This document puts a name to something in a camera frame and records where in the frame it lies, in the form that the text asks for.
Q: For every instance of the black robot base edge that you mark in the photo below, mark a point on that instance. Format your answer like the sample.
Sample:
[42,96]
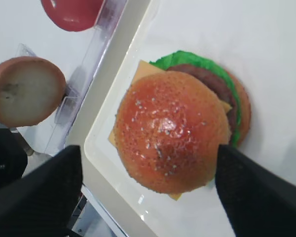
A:
[13,159]

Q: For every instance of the meat patty in burger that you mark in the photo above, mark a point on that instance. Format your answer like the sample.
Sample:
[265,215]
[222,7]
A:
[214,83]

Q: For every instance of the clear holder under cut bun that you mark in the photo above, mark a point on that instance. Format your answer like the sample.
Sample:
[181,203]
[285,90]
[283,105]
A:
[69,100]

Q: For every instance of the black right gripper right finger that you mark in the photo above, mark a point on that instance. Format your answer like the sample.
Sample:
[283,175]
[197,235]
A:
[257,202]

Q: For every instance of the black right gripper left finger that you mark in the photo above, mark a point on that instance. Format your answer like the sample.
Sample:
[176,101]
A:
[41,203]

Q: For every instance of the bottom bun in burger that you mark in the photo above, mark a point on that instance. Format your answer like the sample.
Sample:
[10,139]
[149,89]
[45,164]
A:
[245,105]

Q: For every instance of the sesame top bun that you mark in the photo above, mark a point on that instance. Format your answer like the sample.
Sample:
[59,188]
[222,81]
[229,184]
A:
[172,130]

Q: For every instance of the white rectangular tray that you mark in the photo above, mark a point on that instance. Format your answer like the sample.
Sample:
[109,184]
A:
[157,134]

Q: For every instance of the standing tomato slice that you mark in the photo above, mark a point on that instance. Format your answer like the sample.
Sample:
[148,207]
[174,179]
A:
[73,15]

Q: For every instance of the green lettuce in burger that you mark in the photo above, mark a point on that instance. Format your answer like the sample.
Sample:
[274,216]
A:
[183,57]

